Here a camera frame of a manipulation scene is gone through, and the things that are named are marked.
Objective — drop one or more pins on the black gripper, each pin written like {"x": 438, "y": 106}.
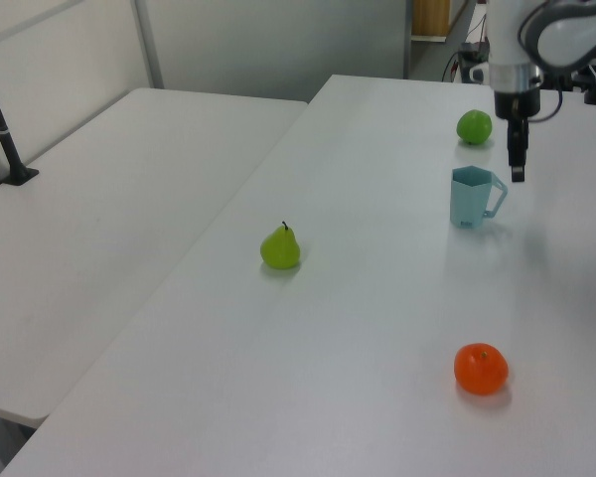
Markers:
{"x": 516, "y": 104}

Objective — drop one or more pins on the light blue hexagonal mug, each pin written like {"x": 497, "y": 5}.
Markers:
{"x": 469, "y": 201}

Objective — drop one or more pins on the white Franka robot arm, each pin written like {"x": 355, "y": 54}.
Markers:
{"x": 536, "y": 35}

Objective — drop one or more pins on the green toy apple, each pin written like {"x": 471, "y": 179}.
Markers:
{"x": 474, "y": 126}

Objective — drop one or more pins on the brown wooden board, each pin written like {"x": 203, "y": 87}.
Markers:
{"x": 429, "y": 17}

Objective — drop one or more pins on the orange toy tangerine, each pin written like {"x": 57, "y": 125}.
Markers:
{"x": 481, "y": 370}

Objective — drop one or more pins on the green toy pear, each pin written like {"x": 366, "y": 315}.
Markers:
{"x": 279, "y": 248}

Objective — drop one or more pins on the white side table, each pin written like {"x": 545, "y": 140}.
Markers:
{"x": 104, "y": 223}

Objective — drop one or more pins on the black pole with base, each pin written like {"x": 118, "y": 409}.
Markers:
{"x": 2, "y": 134}

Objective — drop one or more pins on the grey aluminium partition post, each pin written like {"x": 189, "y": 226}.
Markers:
{"x": 149, "y": 45}
{"x": 408, "y": 40}

